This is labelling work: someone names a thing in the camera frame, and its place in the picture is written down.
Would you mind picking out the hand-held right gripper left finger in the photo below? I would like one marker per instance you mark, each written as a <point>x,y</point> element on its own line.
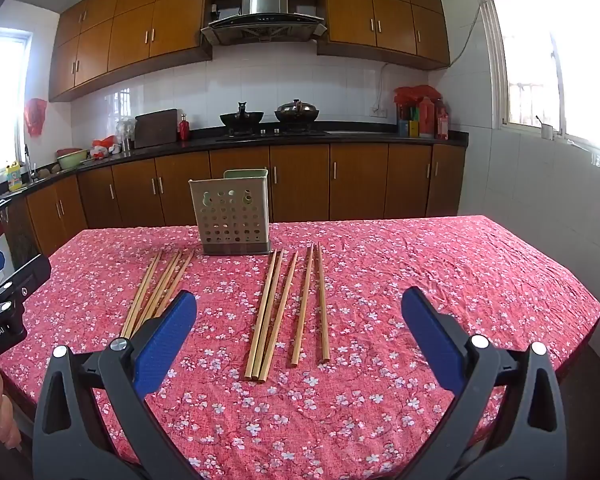
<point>165,340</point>

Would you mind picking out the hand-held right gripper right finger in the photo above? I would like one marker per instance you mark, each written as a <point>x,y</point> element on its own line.
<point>430,332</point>

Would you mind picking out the bamboo chopsticks bunch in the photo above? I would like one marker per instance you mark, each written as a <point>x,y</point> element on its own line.
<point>142,295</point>

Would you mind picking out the grey perforated utensil holder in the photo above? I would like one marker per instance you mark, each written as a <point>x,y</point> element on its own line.
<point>230,210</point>

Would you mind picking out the person's left hand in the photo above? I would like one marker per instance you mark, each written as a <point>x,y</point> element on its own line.
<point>2,402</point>

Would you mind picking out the red floral tablecloth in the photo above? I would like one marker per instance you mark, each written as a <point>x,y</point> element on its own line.
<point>390,285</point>

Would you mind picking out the yellow detergent bottle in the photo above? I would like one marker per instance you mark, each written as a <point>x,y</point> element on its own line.
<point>15,177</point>

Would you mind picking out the metal faucet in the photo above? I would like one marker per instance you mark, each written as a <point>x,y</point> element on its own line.
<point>27,162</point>

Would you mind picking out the green bowl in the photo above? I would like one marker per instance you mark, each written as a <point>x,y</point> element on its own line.
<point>71,159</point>

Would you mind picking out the red bag on counter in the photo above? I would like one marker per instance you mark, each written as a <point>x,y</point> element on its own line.
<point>102,144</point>

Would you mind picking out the red hanging plastic bag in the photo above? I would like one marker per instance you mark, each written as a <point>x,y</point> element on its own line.
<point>35,117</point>

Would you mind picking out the glass jars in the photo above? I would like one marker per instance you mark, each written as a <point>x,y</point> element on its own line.
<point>125,135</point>

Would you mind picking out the small window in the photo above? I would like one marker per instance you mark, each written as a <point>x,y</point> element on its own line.
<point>2,100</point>

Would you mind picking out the dark cutting board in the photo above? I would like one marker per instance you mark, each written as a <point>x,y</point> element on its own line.
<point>155,129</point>

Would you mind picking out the wooden lower cabinets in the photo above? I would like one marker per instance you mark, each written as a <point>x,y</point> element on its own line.
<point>305,185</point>

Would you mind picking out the black countertop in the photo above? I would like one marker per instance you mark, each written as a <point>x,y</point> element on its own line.
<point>370,137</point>

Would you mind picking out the red labelled bottle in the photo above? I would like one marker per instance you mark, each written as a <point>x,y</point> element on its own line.
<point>442,125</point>

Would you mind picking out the colourful boxes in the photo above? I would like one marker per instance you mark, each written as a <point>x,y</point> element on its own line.
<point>407,125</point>

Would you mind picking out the small red bottle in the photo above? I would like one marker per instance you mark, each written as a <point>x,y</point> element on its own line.
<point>184,130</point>

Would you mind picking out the large red bottle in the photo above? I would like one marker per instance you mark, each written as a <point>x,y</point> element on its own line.
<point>426,120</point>

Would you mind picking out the white cup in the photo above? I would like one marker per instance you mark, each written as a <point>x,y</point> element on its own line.
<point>546,131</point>

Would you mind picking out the black wok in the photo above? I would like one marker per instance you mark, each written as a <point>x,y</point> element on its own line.
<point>241,119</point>

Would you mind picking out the black gas stove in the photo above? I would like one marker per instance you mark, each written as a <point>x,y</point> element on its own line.
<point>285,133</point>

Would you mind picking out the dark pot with lid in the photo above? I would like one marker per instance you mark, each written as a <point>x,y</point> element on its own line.
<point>296,112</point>

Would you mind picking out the large window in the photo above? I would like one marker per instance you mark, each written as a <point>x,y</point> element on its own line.
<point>555,60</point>

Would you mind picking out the white wall socket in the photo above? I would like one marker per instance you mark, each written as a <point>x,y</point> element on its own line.
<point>379,110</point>

